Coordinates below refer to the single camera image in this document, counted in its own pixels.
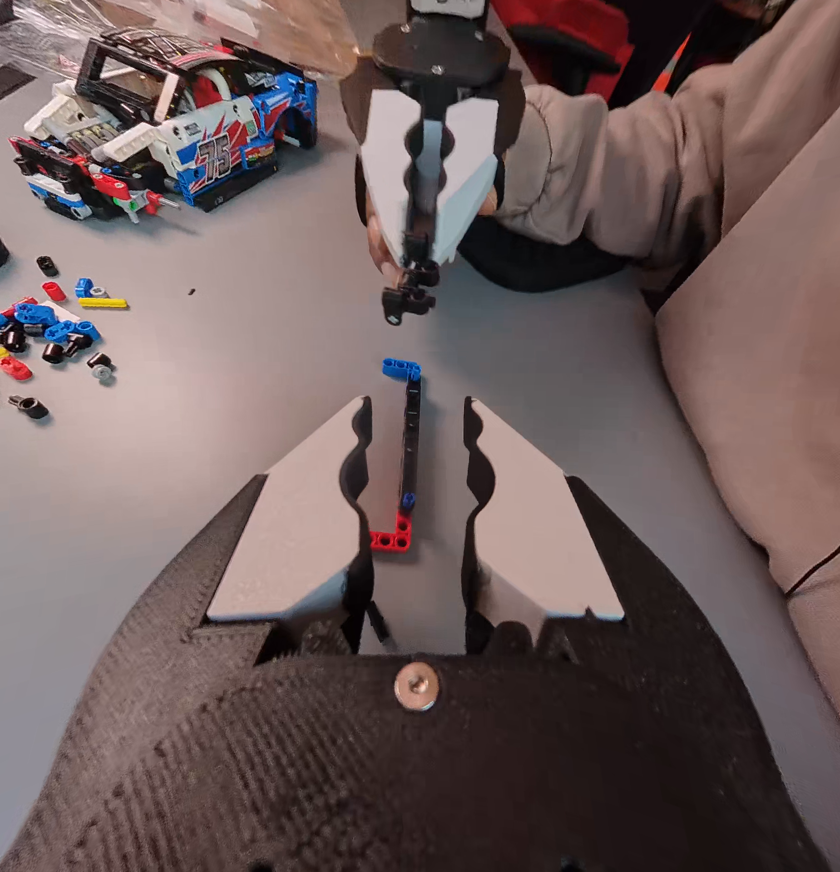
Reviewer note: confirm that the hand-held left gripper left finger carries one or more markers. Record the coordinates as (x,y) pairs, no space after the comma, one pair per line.
(290,545)

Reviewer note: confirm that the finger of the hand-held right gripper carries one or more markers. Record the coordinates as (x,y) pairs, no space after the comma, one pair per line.
(471,170)
(386,157)

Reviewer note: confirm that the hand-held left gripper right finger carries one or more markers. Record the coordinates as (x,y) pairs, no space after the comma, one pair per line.
(542,545)

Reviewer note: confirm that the small black lego connector assembly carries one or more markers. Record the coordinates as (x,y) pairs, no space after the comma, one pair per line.
(410,293)

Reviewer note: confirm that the black lego beam assembly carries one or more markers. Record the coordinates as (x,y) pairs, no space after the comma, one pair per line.
(412,436)

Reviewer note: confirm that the short black lego pin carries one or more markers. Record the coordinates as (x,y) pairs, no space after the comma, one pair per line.
(379,620)

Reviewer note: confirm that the lego race car model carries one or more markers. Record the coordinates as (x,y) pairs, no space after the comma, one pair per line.
(209,150)

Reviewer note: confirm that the pile of mixed lego parts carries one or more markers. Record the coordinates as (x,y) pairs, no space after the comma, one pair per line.
(59,327)

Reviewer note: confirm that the person's right hand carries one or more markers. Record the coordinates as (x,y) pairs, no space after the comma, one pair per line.
(379,238)

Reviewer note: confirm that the red chair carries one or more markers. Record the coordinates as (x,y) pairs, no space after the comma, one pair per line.
(563,27)

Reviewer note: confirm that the orange traffic cone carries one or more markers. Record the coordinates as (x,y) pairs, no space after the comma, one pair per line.
(675,65)

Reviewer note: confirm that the clear plastic bag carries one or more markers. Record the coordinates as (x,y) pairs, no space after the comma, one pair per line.
(188,27)

